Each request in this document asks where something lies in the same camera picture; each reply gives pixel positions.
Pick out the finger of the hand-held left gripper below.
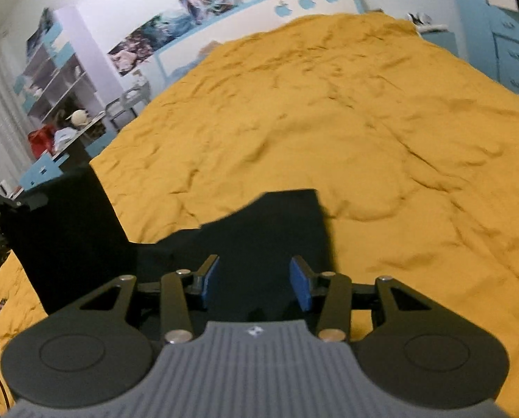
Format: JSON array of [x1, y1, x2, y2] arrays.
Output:
[[0, 195, 47, 215]]

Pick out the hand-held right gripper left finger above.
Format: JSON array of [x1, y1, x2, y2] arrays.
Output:
[[80, 254, 221, 346]]

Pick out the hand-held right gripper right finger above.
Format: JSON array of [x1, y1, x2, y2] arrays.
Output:
[[289, 255, 434, 344]]

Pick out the black pants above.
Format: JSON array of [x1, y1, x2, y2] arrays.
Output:
[[0, 166, 337, 324]]

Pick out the blue chair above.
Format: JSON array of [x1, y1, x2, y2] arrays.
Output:
[[19, 152, 67, 191]]

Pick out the red bag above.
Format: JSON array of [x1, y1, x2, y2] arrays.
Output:
[[28, 124, 58, 158]]

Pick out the white cloth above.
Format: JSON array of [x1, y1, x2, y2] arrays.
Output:
[[54, 128, 81, 149]]

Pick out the cluttered desk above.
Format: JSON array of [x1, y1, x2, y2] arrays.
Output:
[[46, 112, 117, 164]]

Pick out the white blue shelf unit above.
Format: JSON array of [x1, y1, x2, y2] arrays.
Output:
[[13, 6, 100, 123]]

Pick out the bed with yellow cover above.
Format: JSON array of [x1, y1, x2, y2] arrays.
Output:
[[0, 12, 519, 418]]

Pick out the small metal chair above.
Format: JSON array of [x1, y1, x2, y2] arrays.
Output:
[[104, 80, 152, 132]]

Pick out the white blue headboard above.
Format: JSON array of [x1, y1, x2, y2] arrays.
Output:
[[154, 0, 367, 88]]

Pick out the blue nightstand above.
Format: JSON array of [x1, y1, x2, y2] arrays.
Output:
[[416, 28, 461, 60]]

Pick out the black white object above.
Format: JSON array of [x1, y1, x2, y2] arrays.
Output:
[[405, 11, 448, 34]]

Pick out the blue wardrobe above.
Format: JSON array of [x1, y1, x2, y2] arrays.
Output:
[[446, 0, 519, 106]]

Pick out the black cable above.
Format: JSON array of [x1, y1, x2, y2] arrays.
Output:
[[0, 368, 15, 418]]

